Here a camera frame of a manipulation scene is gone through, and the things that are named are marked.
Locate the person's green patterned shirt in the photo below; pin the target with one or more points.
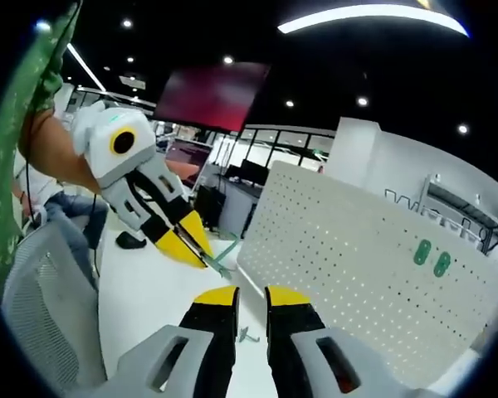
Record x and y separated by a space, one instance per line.
8 145

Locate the grey mesh office chair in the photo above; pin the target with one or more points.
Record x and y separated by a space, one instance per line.
45 298

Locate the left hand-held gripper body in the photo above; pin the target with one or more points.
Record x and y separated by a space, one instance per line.
103 161

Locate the black desk monitor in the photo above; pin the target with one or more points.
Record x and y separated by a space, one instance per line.
249 174

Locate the group of ceiling spotlights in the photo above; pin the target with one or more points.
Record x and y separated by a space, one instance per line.
228 60

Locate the black rounded object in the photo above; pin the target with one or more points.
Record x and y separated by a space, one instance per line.
130 241

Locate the short ceiling strip light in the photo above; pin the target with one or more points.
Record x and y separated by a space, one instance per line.
85 66

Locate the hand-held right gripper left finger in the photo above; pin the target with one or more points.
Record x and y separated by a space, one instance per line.
157 365

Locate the metal shelf rack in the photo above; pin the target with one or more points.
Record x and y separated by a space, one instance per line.
460 197

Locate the ceiling air conditioner vent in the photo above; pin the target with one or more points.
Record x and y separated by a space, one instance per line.
132 81

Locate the grey metal hook assembly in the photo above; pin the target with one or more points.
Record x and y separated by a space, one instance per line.
249 336

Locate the green hook assembly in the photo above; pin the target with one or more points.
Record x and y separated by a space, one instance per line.
442 265
422 253
222 261

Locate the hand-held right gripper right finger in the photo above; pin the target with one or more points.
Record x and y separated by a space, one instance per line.
357 365

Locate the long ceiling strip light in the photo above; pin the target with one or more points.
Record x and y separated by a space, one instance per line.
377 16

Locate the dark red hanging screen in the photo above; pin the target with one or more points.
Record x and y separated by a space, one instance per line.
211 97

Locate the white perforated mounting plate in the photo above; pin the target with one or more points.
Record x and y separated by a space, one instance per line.
357 248

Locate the black office chair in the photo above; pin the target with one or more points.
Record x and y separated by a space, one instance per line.
209 207

